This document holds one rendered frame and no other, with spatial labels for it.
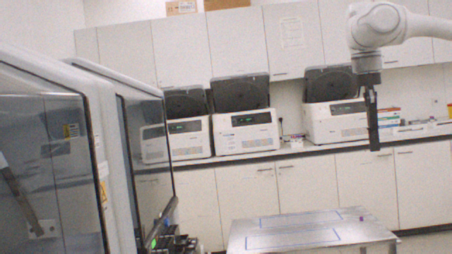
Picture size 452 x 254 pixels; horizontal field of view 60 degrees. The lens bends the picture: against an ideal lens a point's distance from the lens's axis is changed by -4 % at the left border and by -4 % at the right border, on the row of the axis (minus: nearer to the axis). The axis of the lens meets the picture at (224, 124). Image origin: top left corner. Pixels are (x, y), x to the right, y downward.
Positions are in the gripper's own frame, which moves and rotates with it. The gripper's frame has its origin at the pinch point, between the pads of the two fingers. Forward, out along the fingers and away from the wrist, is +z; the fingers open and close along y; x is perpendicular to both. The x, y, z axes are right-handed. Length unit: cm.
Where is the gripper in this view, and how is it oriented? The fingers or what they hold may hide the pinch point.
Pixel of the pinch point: (373, 140)
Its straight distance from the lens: 128.5
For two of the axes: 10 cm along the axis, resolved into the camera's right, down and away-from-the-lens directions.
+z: 1.1, 9.9, 0.5
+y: 2.5, -0.8, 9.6
